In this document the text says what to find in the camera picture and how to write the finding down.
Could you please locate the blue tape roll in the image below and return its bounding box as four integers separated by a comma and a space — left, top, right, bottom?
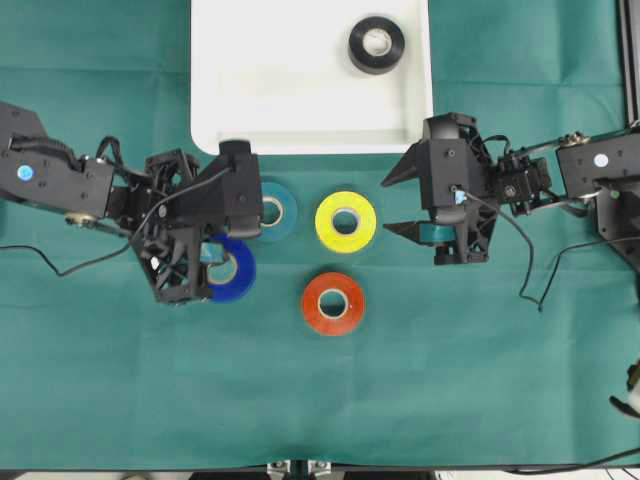
201, 234, 256, 303

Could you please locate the yellow tape roll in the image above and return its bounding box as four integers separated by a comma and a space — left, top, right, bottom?
314, 191, 377, 254

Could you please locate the aluminium frame rail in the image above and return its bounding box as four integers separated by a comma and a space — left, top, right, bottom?
618, 0, 639, 124

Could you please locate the black left camera cable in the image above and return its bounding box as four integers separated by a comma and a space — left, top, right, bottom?
0, 167, 236, 277

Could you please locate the white plastic tray case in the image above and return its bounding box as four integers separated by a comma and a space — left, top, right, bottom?
190, 1, 434, 155

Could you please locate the black tape roll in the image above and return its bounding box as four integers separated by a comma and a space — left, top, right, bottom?
348, 16, 405, 75

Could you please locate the black camera cable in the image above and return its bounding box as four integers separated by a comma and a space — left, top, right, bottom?
0, 167, 236, 277
452, 187, 640, 313

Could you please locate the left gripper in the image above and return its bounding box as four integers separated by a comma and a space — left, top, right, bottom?
107, 149, 224, 305

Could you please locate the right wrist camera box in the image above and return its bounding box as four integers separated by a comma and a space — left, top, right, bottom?
418, 113, 484, 225

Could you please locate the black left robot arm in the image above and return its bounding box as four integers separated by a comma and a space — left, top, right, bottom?
1, 103, 228, 304

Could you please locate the red tape roll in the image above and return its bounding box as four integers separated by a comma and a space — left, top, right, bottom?
301, 272, 366, 336

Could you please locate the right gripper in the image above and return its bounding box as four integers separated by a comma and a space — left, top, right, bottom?
380, 132, 551, 265

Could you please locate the white black object at edge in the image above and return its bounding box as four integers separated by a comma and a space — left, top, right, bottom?
609, 362, 639, 419

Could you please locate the green tape roll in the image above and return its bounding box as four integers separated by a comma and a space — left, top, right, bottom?
259, 181, 298, 243

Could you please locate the black right camera cable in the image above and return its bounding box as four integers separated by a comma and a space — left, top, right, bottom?
452, 187, 640, 313

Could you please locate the metal bracket at table edge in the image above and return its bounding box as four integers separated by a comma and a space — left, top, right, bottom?
266, 459, 332, 480

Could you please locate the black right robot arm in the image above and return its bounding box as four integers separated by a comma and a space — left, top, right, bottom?
381, 113, 639, 270

